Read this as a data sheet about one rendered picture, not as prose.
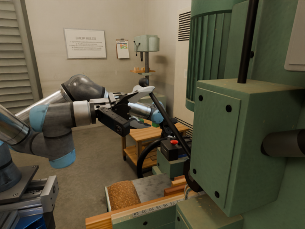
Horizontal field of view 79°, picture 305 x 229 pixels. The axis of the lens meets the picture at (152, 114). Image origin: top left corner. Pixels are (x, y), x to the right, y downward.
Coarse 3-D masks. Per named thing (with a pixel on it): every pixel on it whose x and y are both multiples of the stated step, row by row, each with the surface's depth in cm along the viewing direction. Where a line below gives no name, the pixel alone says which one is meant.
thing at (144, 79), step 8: (144, 80) 62; (152, 96) 55; (160, 104) 52; (160, 112) 50; (168, 120) 46; (176, 128) 44; (176, 136) 42; (184, 144) 40; (184, 168) 36; (192, 184) 34
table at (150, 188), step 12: (156, 168) 78; (132, 180) 66; (144, 180) 66; (156, 180) 66; (168, 180) 66; (144, 192) 61; (156, 192) 61; (108, 204) 56; (156, 228) 48; (168, 228) 50
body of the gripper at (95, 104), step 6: (108, 96) 60; (114, 96) 59; (120, 96) 61; (90, 102) 54; (96, 102) 58; (102, 102) 58; (108, 102) 59; (114, 102) 56; (90, 108) 53; (96, 108) 56; (108, 108) 56; (114, 108) 55; (120, 108) 55; (126, 108) 56; (96, 114) 56; (120, 114) 56; (126, 114) 57
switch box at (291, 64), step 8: (304, 0) 14; (304, 8) 14; (296, 16) 14; (304, 16) 14; (296, 24) 14; (304, 24) 14; (296, 32) 14; (304, 32) 14; (296, 40) 14; (304, 40) 14; (288, 48) 15; (296, 48) 14; (304, 48) 14; (288, 56) 15; (296, 56) 15; (304, 56) 14; (288, 64) 15; (296, 64) 15; (304, 64) 14
